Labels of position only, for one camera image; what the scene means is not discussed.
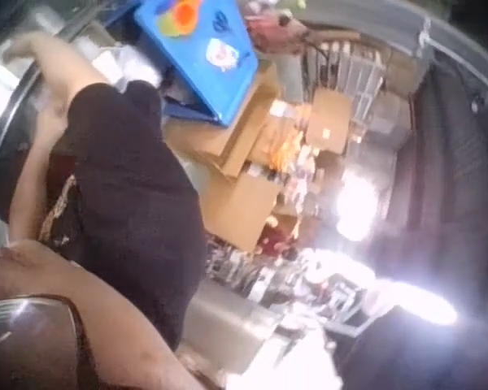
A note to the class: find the person's right hand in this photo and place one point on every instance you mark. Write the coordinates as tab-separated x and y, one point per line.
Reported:
21	45

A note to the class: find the person's right fingers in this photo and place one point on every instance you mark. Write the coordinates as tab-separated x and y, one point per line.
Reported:
10	50

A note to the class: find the round steel basin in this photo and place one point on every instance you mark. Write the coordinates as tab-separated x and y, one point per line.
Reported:
4	134

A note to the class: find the blue plastic crate with stickers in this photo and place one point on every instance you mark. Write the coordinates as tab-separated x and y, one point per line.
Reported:
199	57

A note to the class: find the flat open cardboard box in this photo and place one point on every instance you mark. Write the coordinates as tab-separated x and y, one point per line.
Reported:
227	142

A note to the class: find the red patterned bag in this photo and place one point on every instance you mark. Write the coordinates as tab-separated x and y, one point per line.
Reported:
270	30

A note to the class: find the large brown cardboard box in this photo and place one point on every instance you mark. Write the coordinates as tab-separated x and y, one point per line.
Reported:
240	211

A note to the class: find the small cardboard box with label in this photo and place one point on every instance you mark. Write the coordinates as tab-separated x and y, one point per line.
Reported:
329	122

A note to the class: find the steel counter cabinet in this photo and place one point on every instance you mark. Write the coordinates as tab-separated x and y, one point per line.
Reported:
227	321

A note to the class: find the shelf of assorted goods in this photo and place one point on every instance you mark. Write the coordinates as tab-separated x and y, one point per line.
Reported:
309	252

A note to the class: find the dark ribbed shutter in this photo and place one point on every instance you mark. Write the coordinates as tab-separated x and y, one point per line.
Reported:
455	154

